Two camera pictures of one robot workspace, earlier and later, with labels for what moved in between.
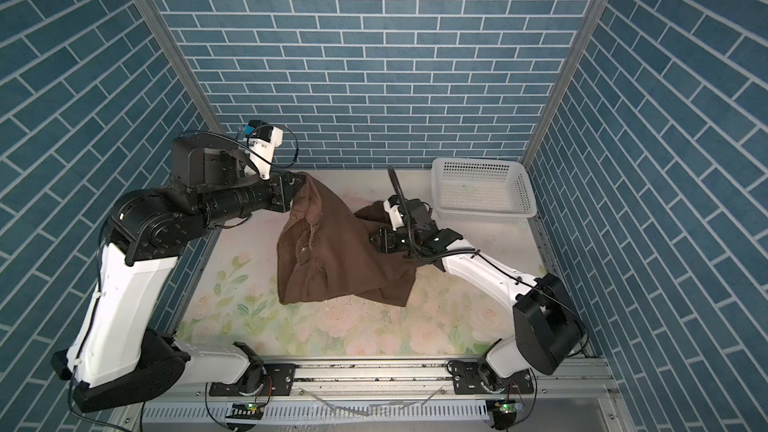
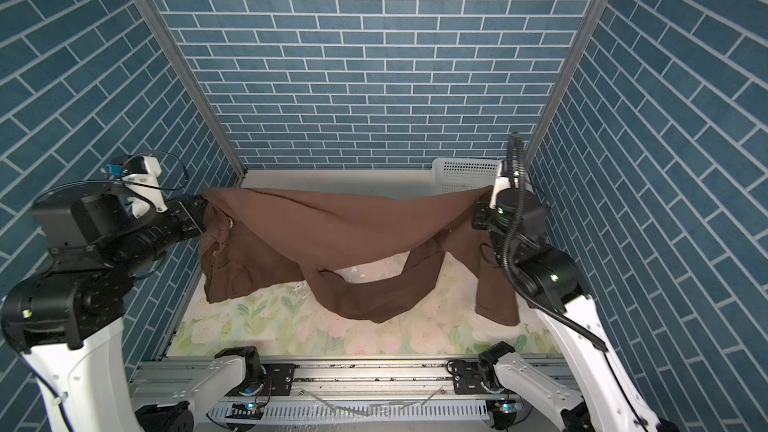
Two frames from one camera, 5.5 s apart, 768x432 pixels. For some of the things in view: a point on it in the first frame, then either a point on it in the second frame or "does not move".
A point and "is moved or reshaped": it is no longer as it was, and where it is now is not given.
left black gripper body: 270,193 -> 182,222
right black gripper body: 395,241 -> 483,216
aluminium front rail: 391,382 does not move
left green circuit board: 252,410 does not move
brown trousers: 326,253 is moved or reshaped
